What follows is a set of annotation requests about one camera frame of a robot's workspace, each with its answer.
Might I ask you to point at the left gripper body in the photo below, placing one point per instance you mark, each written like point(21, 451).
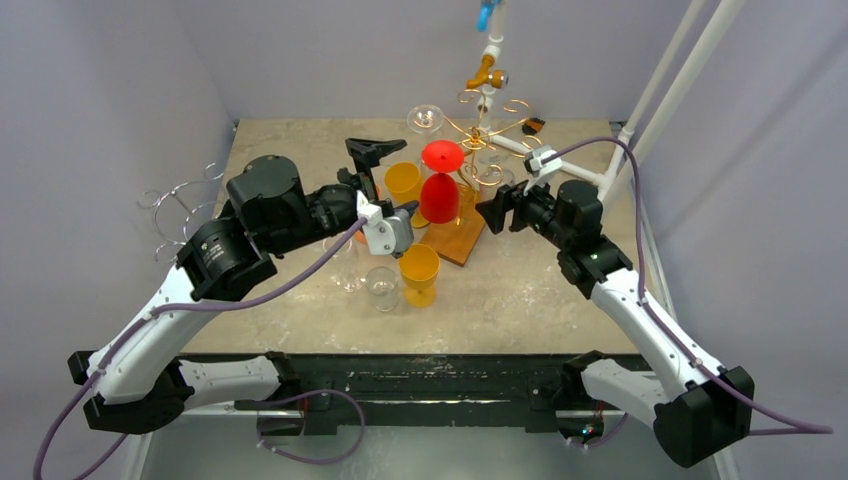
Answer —
point(329, 211)

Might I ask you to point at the yellow plastic goblet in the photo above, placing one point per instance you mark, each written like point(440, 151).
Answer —
point(403, 181)
point(419, 269)

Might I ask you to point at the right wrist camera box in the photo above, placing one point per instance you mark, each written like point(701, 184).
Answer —
point(541, 165)

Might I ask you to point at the clear tall flute glass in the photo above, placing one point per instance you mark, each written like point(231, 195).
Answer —
point(426, 121)

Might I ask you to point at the clear short glass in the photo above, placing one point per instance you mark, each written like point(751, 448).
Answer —
point(382, 287)
point(493, 171)

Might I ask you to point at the clear wine glass left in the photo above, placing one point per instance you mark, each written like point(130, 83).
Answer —
point(343, 268)

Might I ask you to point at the white pvc pipe frame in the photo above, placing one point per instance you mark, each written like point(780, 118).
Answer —
point(618, 176)

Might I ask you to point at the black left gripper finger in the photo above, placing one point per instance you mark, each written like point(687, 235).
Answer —
point(407, 209)
point(367, 155)

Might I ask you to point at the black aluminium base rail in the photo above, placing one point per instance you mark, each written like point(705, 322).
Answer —
point(532, 392)

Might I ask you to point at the red plastic wine glass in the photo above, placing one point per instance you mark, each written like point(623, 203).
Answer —
point(440, 196)

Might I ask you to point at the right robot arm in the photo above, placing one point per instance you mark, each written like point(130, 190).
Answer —
point(694, 405)

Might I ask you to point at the small black orange object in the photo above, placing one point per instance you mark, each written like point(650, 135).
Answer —
point(532, 126)

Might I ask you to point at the chrome wine glass rack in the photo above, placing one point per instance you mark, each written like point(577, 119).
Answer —
point(177, 212)

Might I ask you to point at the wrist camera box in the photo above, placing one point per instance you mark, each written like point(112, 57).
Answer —
point(385, 235)
point(541, 165)

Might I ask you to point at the yellow plastic goblet far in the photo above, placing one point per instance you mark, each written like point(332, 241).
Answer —
point(403, 181)

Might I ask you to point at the orange plastic goblet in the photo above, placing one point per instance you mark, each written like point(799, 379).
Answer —
point(360, 236)

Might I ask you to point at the brass faucet with blue handle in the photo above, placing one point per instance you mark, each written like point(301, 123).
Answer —
point(490, 21)

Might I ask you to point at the gold rack with wooden base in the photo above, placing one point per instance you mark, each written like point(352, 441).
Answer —
point(485, 148)

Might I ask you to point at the yellow plastic goblet near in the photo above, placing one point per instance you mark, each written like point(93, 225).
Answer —
point(419, 269)

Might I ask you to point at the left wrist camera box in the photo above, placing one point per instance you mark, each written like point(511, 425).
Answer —
point(385, 235)

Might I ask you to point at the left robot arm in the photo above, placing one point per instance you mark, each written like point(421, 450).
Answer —
point(142, 380)

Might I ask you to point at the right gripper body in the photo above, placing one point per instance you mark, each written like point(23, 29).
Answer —
point(504, 206)

